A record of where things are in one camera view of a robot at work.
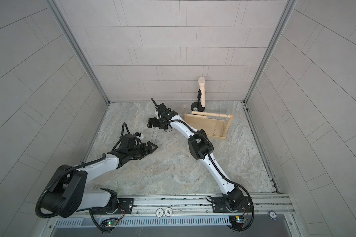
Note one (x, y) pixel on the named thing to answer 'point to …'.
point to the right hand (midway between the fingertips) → (153, 125)
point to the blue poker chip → (272, 215)
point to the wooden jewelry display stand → (215, 126)
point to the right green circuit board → (236, 221)
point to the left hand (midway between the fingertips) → (156, 148)
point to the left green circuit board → (111, 222)
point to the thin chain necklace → (153, 136)
